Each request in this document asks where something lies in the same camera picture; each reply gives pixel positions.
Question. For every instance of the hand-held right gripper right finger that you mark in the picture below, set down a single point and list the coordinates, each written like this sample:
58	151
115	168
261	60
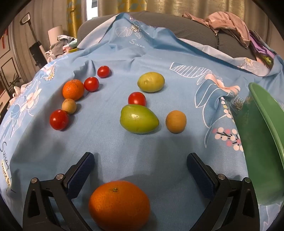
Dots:
200	175

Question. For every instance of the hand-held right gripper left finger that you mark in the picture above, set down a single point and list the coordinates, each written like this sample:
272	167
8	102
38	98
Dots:
81	175

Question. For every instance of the large orange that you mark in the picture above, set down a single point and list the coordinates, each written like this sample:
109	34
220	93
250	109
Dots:
119	205

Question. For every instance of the large tan longan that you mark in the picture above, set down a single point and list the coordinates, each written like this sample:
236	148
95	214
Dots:
176	121

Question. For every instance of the red tomato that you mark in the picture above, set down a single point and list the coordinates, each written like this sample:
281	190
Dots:
137	98
103	71
91	84
59	119

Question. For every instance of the green plastic bowl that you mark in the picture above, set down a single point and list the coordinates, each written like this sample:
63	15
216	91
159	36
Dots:
259	144

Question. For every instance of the small tan longan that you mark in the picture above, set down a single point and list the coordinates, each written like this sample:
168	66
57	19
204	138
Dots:
69	106

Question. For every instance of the large green mango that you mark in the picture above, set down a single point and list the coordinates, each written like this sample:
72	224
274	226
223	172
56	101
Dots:
139	119

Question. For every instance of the small orange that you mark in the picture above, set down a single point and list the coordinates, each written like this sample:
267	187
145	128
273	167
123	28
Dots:
73	90

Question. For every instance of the yellow green jujube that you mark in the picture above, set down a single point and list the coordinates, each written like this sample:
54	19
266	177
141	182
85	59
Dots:
150	82

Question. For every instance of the white crumpled cloth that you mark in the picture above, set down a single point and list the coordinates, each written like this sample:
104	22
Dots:
17	90

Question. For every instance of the green potted plant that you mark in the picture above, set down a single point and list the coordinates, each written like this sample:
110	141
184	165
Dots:
13	83

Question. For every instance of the yellow green object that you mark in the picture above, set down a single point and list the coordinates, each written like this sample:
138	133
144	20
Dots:
73	50

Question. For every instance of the blue floral blanket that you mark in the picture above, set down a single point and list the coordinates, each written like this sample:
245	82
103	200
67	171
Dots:
155	55

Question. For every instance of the grey and white clothes pile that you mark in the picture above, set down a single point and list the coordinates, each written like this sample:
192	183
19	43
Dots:
58	47

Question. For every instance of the black stick vacuum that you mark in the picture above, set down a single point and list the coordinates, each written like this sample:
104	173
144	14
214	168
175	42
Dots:
36	52

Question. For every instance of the white cylinder lampshade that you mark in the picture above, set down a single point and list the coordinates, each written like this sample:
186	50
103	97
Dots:
55	34

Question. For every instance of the pink clothes pile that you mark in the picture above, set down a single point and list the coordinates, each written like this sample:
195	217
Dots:
230	22

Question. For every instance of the yellow patterned curtain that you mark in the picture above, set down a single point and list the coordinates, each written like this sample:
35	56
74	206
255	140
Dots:
76	15

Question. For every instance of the red wall decoration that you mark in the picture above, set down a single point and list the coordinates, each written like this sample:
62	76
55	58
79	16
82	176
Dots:
3	40

